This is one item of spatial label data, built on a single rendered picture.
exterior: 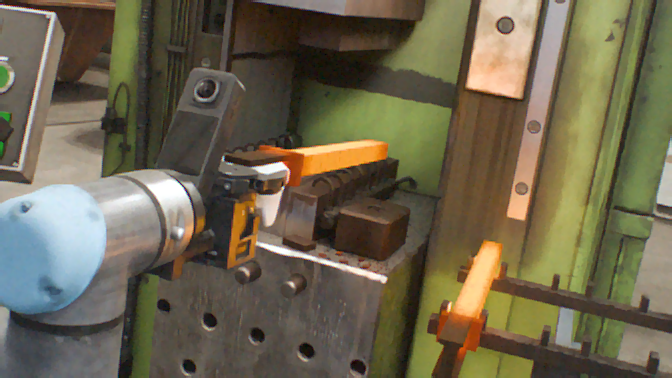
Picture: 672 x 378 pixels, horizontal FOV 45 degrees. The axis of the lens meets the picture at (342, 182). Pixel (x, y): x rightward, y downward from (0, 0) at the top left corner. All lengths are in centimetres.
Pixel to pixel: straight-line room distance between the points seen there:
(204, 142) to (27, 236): 20
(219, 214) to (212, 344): 67
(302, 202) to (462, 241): 27
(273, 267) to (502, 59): 47
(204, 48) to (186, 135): 82
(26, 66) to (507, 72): 77
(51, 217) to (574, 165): 94
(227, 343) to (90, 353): 78
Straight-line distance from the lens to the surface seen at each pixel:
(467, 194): 134
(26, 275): 54
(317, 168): 90
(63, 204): 54
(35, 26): 146
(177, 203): 62
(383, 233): 124
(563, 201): 133
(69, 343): 57
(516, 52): 128
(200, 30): 151
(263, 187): 71
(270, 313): 129
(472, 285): 106
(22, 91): 142
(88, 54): 804
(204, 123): 68
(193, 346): 138
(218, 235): 71
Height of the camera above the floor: 131
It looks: 13 degrees down
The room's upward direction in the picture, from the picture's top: 9 degrees clockwise
